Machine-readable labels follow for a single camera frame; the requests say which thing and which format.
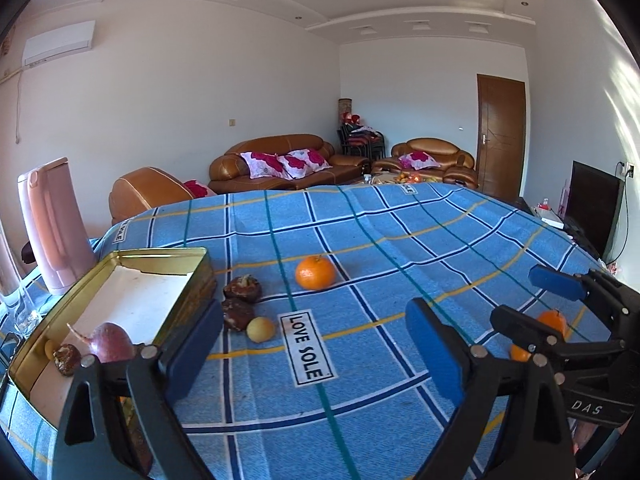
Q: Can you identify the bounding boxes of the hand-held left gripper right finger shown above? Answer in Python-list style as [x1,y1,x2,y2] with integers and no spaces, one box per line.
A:
[405,298,574,480]

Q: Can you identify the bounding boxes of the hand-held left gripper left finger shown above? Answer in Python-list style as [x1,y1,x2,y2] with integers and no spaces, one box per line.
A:
[56,301,223,480]

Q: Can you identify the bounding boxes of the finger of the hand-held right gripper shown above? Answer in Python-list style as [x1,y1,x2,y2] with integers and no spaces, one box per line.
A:
[528,264,640,341]
[490,304,627,362]

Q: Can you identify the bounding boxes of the brown water chestnut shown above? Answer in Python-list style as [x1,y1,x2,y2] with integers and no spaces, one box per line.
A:
[221,299,257,332]
[223,275,262,303]
[53,344,82,376]

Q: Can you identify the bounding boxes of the purple red radish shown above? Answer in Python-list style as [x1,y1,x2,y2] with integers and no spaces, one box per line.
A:
[66,322,137,364]

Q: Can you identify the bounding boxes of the gold metal tin box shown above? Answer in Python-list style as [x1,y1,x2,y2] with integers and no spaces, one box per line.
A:
[7,246,224,476]

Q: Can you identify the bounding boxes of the person's right hand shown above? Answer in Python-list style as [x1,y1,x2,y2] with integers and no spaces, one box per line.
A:
[573,417,609,469]

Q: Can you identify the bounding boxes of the television cabinet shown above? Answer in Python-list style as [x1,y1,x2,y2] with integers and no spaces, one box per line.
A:
[520,197,608,261]

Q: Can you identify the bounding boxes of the black television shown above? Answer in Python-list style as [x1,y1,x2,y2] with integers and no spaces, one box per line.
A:
[564,161,626,263]

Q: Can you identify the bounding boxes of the blue plaid tablecloth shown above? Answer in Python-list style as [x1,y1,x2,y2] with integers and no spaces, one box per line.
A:
[0,182,615,480]

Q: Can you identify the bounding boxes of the brown leather armchair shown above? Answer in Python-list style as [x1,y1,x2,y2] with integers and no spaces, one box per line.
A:
[372,138,478,190]
[109,166,219,226]

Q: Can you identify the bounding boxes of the brown wooden door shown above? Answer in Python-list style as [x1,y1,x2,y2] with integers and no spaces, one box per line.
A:
[475,74,527,200]

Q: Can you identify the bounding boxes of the red floral pillow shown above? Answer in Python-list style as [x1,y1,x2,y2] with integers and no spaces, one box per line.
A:
[240,151,283,180]
[400,151,441,171]
[277,148,332,179]
[182,180,219,200]

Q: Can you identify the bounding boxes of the wooden coffee table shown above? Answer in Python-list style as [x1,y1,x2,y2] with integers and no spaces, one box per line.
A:
[361,171,452,187]

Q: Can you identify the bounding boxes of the pink electric kettle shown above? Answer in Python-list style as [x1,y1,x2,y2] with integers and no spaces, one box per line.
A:
[17,157,97,296]

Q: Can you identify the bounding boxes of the brown leather three-seat sofa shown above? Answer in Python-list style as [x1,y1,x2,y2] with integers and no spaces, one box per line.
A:
[208,134,371,195]

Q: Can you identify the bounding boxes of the drinking glass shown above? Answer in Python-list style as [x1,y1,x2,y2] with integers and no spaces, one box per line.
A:
[0,220,44,337]

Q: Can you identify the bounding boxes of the stacked dark chairs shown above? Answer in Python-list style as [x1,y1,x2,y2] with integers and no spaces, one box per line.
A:
[339,126,386,160]

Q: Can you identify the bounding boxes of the air conditioner pipe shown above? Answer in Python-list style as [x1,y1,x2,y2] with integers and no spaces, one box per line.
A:
[14,66,25,144]

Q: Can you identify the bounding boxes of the white air conditioner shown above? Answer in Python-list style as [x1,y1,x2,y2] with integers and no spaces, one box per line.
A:
[22,20,96,67]

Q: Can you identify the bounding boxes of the black power cable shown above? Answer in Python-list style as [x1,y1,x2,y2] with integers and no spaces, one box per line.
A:
[607,162,636,264]

